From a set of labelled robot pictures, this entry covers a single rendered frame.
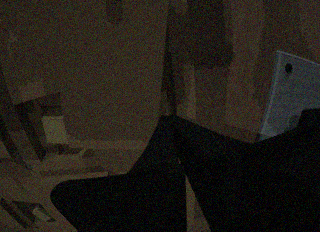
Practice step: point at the tan wooden puzzle board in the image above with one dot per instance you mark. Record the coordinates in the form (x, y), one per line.
(112, 67)

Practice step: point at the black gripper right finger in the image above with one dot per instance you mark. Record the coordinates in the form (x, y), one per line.
(223, 172)

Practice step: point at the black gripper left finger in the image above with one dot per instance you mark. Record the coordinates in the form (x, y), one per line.
(155, 187)

